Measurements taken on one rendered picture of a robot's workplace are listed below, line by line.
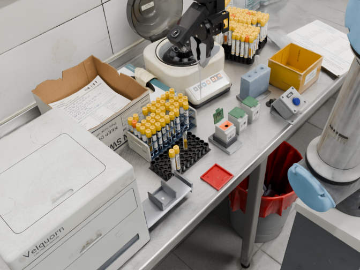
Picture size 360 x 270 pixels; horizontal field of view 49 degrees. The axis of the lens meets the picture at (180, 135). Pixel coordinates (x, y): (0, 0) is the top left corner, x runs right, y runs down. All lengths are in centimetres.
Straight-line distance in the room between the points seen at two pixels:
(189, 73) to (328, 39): 63
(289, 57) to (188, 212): 72
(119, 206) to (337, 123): 45
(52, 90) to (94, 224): 63
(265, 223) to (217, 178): 75
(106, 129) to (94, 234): 39
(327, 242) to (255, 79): 53
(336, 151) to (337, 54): 86
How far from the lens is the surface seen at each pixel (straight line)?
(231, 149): 117
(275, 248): 201
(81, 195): 75
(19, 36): 128
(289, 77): 136
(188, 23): 96
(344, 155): 77
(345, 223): 104
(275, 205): 167
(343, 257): 115
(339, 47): 163
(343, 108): 70
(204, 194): 108
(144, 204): 103
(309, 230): 115
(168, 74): 128
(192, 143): 117
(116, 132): 116
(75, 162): 81
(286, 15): 182
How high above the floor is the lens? 176
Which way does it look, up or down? 46 degrees down
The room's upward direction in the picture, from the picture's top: 5 degrees counter-clockwise
